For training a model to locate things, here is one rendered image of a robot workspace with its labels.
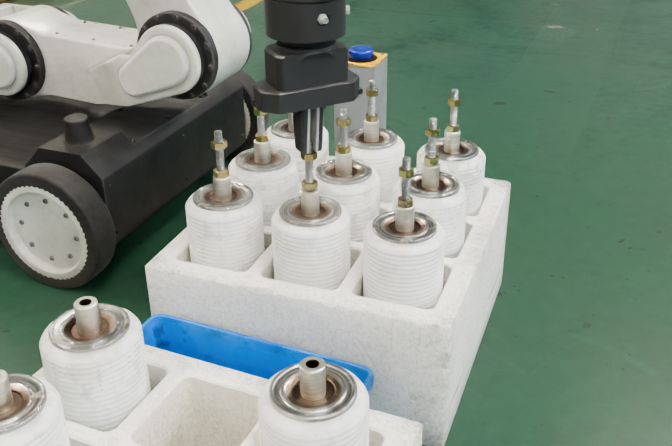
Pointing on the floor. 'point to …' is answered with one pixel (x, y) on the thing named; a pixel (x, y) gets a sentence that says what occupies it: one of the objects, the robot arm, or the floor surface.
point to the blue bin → (233, 348)
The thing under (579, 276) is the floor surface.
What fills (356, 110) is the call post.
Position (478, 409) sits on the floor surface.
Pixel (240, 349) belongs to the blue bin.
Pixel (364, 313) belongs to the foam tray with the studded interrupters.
